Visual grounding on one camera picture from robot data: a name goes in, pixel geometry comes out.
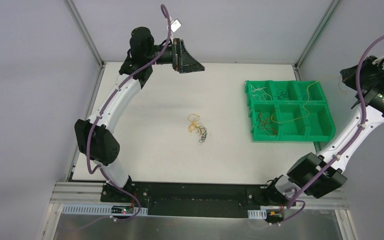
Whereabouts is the yellow blue wire bundle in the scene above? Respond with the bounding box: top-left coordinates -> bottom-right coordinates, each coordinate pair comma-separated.
187,113 -> 202,134

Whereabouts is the dark green wire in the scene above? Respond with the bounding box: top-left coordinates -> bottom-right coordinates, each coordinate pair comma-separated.
196,126 -> 209,144

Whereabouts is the white wire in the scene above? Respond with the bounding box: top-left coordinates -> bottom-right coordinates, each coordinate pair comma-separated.
249,83 -> 273,102

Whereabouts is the purple wire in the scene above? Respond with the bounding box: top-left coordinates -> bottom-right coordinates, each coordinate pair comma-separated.
275,88 -> 291,101

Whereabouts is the red wire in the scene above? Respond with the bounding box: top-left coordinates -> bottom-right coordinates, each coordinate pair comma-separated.
256,110 -> 279,137

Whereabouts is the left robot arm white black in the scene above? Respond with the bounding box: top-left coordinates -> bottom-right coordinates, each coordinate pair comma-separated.
74,26 -> 205,203

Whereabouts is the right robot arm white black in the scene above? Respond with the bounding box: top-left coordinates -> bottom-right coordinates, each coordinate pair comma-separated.
260,50 -> 384,208

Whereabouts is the green divided plastic bin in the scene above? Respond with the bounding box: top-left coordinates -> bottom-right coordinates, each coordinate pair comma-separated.
244,80 -> 336,142

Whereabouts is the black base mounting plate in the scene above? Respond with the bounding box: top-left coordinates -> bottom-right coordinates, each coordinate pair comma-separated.
100,181 -> 288,219

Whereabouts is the left control circuit board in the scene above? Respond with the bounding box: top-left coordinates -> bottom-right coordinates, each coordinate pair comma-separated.
111,205 -> 134,215

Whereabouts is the control circuit board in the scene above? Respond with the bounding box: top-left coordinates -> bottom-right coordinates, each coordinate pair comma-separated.
267,211 -> 284,219
111,205 -> 134,215

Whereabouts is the right control circuit board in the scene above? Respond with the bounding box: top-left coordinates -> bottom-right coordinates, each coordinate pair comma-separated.
267,211 -> 284,219

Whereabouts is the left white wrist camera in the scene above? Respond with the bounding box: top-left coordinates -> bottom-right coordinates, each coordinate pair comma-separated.
167,18 -> 182,33

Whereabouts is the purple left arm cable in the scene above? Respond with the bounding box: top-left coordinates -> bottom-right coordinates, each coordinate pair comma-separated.
85,3 -> 173,223

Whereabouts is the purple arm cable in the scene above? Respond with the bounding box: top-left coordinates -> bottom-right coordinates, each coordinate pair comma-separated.
269,28 -> 384,227
85,3 -> 173,223

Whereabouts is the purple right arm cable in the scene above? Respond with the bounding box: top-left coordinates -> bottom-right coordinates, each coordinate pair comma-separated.
269,28 -> 384,227

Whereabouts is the aluminium frame rail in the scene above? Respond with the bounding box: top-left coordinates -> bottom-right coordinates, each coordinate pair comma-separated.
49,181 -> 349,210

